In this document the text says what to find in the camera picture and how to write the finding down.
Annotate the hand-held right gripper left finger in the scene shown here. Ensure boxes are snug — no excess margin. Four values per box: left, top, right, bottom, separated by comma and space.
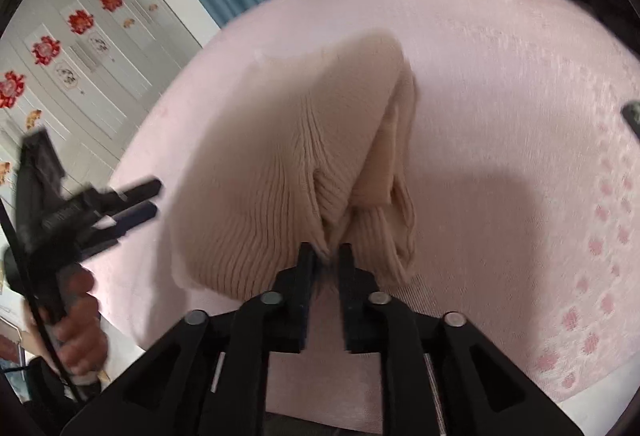
60, 242, 318, 436

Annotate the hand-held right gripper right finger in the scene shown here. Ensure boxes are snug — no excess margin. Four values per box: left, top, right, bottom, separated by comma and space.
337, 243, 583, 436

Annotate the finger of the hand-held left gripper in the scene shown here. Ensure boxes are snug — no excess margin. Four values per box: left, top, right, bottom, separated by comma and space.
107, 178, 163, 213
92, 202, 159, 247

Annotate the beige knit sweater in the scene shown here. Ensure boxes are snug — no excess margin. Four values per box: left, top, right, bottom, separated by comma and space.
167, 30, 418, 299

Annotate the person's left hand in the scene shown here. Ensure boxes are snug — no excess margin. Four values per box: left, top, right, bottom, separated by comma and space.
22, 267, 109, 379

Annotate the white wardrobe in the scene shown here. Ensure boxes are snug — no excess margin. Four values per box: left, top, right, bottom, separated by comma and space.
0, 0, 223, 227

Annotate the bed with pink sheet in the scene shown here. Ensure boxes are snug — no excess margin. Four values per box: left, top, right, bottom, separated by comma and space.
87, 0, 640, 434

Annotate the dark smartphone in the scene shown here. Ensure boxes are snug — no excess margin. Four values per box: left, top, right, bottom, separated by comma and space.
620, 102, 640, 137

